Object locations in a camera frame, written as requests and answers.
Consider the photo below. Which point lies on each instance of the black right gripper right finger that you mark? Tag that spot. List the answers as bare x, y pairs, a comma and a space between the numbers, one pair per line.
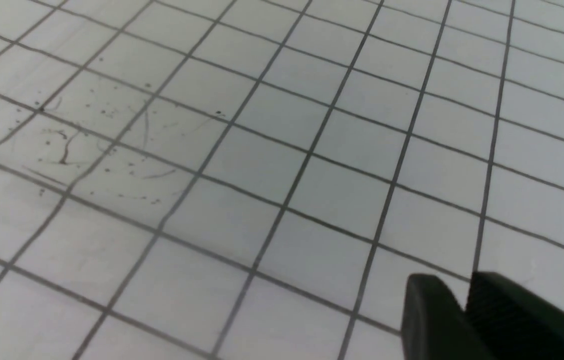
513, 322

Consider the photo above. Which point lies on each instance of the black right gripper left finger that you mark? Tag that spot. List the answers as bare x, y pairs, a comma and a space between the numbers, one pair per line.
434, 326

